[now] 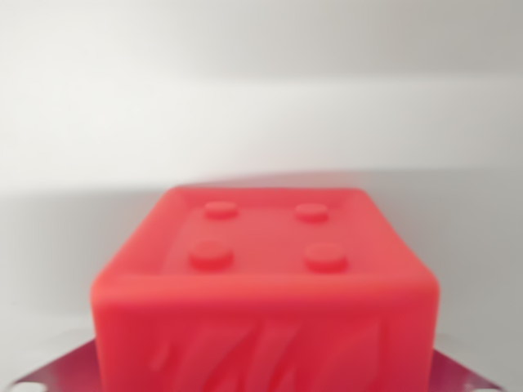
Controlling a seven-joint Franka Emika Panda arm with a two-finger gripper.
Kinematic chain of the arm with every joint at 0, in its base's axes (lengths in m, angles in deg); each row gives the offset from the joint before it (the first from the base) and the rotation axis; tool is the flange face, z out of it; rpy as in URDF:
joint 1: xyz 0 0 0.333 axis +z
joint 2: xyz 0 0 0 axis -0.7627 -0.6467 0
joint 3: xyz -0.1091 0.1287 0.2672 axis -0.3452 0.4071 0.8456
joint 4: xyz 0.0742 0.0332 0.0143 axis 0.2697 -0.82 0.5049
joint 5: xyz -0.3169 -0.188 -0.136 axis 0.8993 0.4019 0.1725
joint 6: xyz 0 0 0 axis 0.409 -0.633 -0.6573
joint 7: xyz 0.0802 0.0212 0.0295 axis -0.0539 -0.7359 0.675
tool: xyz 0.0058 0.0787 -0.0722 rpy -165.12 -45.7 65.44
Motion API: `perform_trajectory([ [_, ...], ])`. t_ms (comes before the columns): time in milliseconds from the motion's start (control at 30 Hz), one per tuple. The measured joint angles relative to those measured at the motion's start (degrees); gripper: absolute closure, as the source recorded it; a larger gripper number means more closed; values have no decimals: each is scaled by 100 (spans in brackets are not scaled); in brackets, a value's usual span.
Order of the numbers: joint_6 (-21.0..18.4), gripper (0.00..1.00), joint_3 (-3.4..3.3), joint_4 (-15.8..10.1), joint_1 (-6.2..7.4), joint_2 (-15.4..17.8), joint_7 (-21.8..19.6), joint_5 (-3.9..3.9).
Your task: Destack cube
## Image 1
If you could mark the black-padded silver gripper right finger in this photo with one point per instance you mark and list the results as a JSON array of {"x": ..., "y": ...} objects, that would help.
[{"x": 453, "y": 373}]

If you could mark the black-padded silver gripper left finger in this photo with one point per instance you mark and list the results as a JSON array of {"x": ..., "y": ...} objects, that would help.
[{"x": 69, "y": 367}]

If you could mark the red embossed toy cube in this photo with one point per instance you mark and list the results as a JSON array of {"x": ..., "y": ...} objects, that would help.
[{"x": 265, "y": 286}]

